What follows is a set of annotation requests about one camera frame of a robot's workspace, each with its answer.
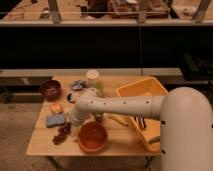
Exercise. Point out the red marker pen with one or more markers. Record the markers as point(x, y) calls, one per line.
point(141, 123)

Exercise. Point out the blue sponge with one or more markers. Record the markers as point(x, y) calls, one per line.
point(55, 120)

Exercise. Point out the clear jar white lid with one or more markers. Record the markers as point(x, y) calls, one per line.
point(93, 80)

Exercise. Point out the orange bowl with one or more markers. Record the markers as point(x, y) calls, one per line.
point(92, 137)

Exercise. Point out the yellow banana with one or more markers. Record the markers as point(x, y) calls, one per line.
point(117, 119)

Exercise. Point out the orange peach fruit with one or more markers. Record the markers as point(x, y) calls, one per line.
point(56, 108)

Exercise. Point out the green cucumber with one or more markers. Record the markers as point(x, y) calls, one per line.
point(154, 139)

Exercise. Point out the black brush with handle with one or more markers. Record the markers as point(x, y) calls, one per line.
point(71, 98)

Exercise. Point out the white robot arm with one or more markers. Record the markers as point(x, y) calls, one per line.
point(186, 123)

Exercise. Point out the yellow plastic tray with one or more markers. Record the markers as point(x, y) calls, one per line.
point(146, 86)

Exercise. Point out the blue crumpled cloth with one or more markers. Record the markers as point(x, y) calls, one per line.
point(78, 85)

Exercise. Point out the dark purple grape bunch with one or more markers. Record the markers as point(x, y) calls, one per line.
point(63, 132)

